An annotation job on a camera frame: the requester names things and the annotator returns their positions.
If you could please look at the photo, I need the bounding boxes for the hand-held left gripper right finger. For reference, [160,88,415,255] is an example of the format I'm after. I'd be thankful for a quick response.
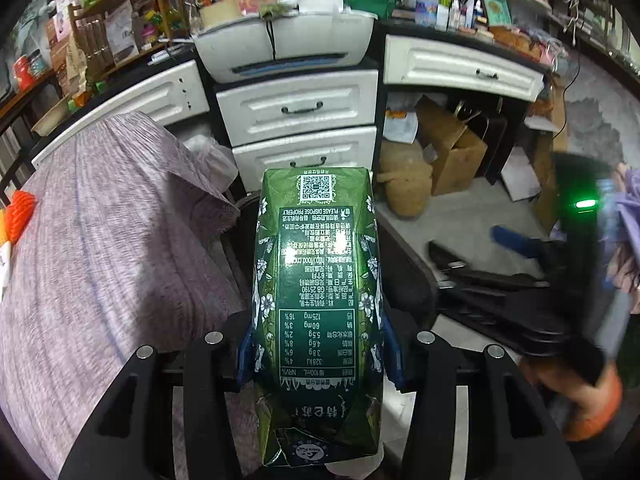
[382,310,583,480]

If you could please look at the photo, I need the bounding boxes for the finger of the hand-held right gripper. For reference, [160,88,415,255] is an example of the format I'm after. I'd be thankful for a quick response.
[427,241,551,293]
[492,227,565,271]

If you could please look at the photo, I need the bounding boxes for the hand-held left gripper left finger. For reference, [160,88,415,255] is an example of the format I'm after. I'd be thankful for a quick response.
[60,312,261,480]

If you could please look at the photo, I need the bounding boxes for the green milk carton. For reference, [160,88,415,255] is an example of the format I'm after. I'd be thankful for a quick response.
[251,165,386,473]

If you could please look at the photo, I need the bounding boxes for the person's right hand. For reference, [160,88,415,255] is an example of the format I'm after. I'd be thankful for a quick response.
[520,355,623,443]

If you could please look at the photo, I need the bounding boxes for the purple cloth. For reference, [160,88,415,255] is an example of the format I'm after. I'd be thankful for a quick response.
[600,162,640,356]

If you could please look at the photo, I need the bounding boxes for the flat white box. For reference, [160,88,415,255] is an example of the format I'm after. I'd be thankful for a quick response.
[500,160,543,202]

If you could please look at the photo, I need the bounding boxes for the flat cardboard sheets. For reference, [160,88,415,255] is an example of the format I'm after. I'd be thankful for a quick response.
[530,75,571,231]

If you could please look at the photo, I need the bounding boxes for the black paper bag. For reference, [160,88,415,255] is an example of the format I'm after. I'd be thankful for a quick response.
[472,110,508,183]

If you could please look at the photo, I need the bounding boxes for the cardboard box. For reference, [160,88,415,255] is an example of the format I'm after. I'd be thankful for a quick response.
[415,95,488,197]

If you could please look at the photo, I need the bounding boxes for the printed white plastic bag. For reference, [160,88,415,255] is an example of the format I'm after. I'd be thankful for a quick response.
[385,107,418,143]

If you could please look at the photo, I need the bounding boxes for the purple bedspread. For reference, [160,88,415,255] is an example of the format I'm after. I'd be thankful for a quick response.
[0,112,261,480]

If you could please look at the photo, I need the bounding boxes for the wide white drawer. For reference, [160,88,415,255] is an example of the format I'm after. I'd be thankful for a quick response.
[384,35,546,103]

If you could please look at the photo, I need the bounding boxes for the clear plastic bag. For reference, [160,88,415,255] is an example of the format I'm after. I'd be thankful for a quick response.
[182,132,241,196]

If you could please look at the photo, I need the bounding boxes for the teal book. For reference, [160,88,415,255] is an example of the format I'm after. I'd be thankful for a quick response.
[482,0,513,28]

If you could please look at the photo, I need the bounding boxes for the black desk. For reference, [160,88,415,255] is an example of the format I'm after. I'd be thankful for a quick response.
[31,20,553,201]

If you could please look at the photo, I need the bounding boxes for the orange foam net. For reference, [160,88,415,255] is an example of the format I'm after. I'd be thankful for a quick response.
[7,190,38,243]

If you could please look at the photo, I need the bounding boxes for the long white drawer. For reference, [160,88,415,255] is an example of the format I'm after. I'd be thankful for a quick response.
[31,59,211,171]

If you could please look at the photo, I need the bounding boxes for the white printer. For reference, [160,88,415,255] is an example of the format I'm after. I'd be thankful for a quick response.
[192,7,378,83]

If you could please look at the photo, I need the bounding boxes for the wooden shelf rack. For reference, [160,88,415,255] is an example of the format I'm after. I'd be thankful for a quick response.
[67,0,191,68]

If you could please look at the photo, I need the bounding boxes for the red tin can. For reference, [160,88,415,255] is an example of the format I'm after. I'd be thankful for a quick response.
[12,55,33,92]

